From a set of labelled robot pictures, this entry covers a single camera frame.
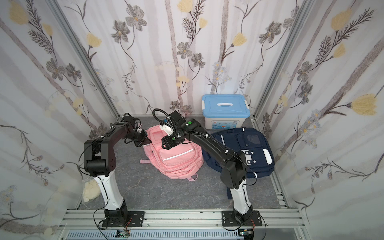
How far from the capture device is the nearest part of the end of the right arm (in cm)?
58

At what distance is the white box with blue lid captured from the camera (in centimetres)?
103

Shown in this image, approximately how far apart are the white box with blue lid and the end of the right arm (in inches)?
14.3
